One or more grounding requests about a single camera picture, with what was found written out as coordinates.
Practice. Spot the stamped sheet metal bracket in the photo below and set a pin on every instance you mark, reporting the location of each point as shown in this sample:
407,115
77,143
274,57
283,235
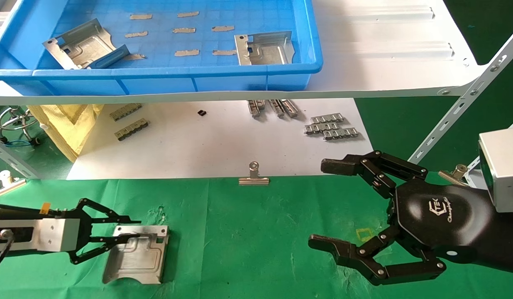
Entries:
84,45
136,259
265,52

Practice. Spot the tan connector strip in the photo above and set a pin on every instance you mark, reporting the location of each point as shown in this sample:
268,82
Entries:
132,129
125,111

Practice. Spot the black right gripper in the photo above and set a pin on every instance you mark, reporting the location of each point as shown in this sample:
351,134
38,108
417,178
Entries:
439,216

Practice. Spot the metal rails under shelf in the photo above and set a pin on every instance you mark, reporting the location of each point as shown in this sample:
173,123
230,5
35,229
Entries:
255,107

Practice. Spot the green table cloth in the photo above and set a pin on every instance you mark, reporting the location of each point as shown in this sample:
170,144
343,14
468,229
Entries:
248,241

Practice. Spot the silver connector strip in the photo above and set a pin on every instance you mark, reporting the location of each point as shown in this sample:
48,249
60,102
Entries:
321,128
277,107
290,107
340,133
327,118

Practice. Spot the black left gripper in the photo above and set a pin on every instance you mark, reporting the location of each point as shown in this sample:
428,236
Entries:
15,213

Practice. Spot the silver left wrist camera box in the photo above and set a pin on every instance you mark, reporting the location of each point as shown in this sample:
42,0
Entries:
57,234

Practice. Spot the blue plastic bin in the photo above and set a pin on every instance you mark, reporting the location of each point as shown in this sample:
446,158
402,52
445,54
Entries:
165,79

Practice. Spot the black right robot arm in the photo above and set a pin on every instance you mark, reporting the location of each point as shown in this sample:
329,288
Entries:
507,241

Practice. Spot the white paper sheet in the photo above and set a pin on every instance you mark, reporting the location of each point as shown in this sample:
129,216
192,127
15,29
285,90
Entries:
206,145

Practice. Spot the white metal shelf panel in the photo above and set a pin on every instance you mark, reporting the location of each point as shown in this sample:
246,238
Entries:
385,50

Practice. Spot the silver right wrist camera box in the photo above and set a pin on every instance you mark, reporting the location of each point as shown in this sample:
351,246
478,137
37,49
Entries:
503,166

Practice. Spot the beige tape strip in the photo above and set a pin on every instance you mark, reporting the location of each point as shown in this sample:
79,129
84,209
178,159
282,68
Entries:
222,28
184,30
135,57
140,16
223,52
188,14
186,52
136,34

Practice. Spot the yellow bag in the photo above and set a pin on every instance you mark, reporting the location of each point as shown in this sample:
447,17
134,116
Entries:
69,124

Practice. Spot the small black clip piece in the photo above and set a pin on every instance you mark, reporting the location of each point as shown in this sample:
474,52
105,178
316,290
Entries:
201,112

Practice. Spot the silver binder clip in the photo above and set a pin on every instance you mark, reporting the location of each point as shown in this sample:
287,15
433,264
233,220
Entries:
453,174
254,177

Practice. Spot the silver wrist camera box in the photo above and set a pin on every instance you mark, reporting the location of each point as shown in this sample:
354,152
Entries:
503,166
57,234

